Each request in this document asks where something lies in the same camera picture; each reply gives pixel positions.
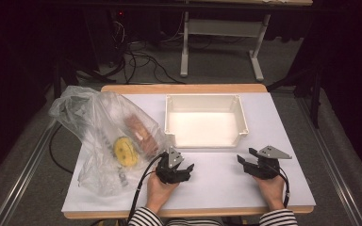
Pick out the wooden table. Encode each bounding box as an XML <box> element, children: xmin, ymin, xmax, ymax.
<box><xmin>63</xmin><ymin>83</ymin><xmax>315</xmax><ymax>219</ymax></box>

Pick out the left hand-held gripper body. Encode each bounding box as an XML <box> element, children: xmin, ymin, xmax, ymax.
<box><xmin>155</xmin><ymin>146</ymin><xmax>187</xmax><ymax>185</ymax></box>

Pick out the black metal stand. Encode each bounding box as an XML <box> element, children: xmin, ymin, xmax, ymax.
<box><xmin>52</xmin><ymin>59</ymin><xmax>107</xmax><ymax>100</ymax></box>
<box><xmin>267</xmin><ymin>67</ymin><xmax>323</xmax><ymax>129</ymax></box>

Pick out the black floor cable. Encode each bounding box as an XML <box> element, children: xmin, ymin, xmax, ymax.
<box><xmin>48</xmin><ymin>124</ymin><xmax>74</xmax><ymax>174</ymax></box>

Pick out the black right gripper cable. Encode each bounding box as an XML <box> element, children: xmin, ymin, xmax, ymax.
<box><xmin>275</xmin><ymin>167</ymin><xmax>291</xmax><ymax>209</ymax></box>

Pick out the aluminium floor rail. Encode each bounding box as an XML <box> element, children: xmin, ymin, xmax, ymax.
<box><xmin>296</xmin><ymin>97</ymin><xmax>362</xmax><ymax>226</ymax></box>
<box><xmin>0</xmin><ymin>119</ymin><xmax>58</xmax><ymax>226</ymax></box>

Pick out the person's striped shirt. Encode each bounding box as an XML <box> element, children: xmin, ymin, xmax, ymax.
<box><xmin>166</xmin><ymin>218</ymin><xmax>222</xmax><ymax>226</ymax></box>

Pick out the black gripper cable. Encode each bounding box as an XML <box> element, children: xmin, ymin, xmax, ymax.
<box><xmin>275</xmin><ymin>167</ymin><xmax>291</xmax><ymax>209</ymax></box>
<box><xmin>125</xmin><ymin>152</ymin><xmax>168</xmax><ymax>224</ymax></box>

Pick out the clear plastic bag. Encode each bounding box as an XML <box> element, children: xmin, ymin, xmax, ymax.
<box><xmin>48</xmin><ymin>85</ymin><xmax>171</xmax><ymax>197</ymax></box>

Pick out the reddish brown box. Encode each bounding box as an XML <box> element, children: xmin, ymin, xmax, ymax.
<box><xmin>123</xmin><ymin>114</ymin><xmax>159</xmax><ymax>158</ymax></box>

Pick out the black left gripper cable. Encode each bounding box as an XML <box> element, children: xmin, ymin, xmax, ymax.
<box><xmin>125</xmin><ymin>152</ymin><xmax>168</xmax><ymax>224</ymax></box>

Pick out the white plastic bin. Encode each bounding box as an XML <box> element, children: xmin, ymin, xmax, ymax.
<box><xmin>164</xmin><ymin>93</ymin><xmax>250</xmax><ymax>149</ymax></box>

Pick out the tangle of black floor cables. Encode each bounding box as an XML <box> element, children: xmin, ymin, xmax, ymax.
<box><xmin>107</xmin><ymin>18</ymin><xmax>187</xmax><ymax>85</ymax></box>

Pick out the white table mat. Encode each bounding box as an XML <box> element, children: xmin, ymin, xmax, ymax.
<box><xmin>60</xmin><ymin>92</ymin><xmax>317</xmax><ymax>213</ymax></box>

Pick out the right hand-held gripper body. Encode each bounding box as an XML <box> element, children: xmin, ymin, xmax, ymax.
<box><xmin>248</xmin><ymin>145</ymin><xmax>293</xmax><ymax>181</ymax></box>

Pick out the black computer tower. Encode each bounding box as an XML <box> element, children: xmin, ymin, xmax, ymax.
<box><xmin>84</xmin><ymin>8</ymin><xmax>130</xmax><ymax>70</ymax></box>

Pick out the white metal desk frame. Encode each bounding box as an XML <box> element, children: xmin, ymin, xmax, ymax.
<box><xmin>179</xmin><ymin>11</ymin><xmax>272</xmax><ymax>83</ymax></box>

